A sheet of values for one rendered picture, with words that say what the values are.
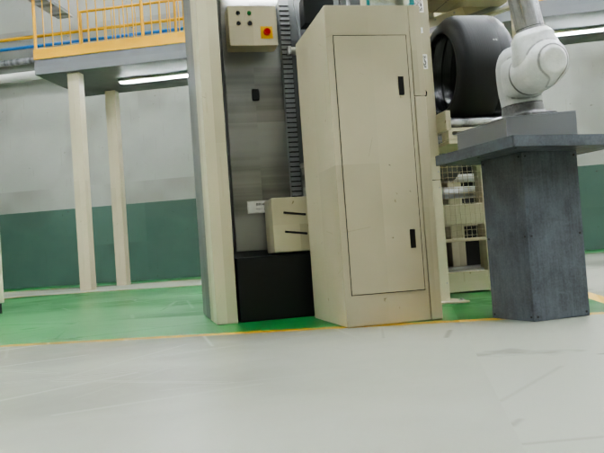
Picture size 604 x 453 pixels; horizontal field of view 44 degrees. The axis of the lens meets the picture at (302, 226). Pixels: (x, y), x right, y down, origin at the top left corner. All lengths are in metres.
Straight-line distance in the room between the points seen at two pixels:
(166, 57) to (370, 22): 7.13
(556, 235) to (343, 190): 0.81
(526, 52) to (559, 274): 0.80
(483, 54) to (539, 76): 1.11
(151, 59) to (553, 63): 7.87
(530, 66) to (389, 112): 0.61
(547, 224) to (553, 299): 0.27
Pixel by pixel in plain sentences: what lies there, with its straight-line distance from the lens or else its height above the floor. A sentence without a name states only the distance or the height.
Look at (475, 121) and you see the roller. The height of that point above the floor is 0.89.
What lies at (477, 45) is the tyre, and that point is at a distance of 3.83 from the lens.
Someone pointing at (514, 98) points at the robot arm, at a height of 0.82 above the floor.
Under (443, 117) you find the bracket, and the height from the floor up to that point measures 0.92.
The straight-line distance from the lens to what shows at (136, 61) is 10.20.
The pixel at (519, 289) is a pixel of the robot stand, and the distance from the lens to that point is 2.86.
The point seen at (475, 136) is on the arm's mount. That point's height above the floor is 0.70.
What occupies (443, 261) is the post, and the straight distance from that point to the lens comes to 3.82.
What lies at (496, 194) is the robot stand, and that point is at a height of 0.47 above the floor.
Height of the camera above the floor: 0.31
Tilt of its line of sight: 2 degrees up
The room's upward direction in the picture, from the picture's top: 4 degrees counter-clockwise
